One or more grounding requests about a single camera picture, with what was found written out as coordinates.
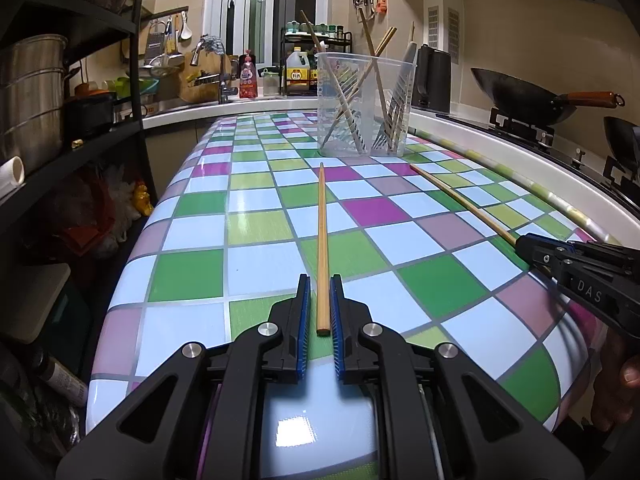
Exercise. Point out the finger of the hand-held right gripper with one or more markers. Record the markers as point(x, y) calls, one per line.
point(587, 292)
point(610, 260)

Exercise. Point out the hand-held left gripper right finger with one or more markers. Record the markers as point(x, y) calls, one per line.
point(337, 340)

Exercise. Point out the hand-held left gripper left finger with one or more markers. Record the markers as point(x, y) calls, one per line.
point(303, 335)

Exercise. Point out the clear plastic container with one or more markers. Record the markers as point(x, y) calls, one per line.
point(367, 110)

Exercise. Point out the person's right hand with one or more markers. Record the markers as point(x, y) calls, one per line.
point(622, 385)

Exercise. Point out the checkered table covering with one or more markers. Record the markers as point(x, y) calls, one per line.
point(250, 230)

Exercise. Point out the dark wok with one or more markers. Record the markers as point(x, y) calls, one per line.
point(622, 137)

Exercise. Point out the black gas stove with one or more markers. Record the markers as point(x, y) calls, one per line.
point(550, 140)

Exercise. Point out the yellow toy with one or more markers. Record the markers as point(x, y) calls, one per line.
point(142, 200)

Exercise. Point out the red and white plastic bags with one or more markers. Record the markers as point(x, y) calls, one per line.
point(100, 210)

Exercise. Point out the dark bottle with white label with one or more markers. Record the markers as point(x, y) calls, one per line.
point(62, 380)

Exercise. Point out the black electric kettle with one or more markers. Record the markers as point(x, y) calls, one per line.
point(432, 80)

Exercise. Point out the small glass jar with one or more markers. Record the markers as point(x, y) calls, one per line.
point(270, 82)

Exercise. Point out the oil jug with yellow label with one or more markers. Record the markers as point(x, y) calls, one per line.
point(297, 72)

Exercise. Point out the red dish soap bottle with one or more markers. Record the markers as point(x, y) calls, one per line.
point(248, 77)

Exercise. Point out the steel faucet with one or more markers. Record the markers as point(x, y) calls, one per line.
point(224, 80)

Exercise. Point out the wooden cutting board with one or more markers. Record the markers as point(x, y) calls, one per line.
point(197, 87)

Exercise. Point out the white flat board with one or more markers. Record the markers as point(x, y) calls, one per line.
point(30, 302)

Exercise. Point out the black spice rack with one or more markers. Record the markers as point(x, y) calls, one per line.
point(320, 35)

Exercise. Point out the green plastic bowls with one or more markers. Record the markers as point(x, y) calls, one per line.
point(130, 89)

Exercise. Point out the black pot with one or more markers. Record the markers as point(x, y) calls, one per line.
point(90, 115)

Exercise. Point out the black shelf rack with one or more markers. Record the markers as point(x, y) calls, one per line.
point(136, 60)

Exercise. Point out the white ladle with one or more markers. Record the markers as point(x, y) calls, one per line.
point(185, 30)

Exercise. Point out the window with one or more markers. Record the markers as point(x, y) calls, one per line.
point(265, 10)

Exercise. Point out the steel grater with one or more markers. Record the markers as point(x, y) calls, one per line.
point(155, 42)

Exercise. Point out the white plastic tube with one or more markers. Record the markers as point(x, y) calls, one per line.
point(11, 177)

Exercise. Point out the steel stockpot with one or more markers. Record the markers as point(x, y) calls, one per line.
point(27, 105)

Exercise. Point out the white wall vent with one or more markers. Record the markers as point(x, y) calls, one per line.
point(433, 25)
point(453, 35)

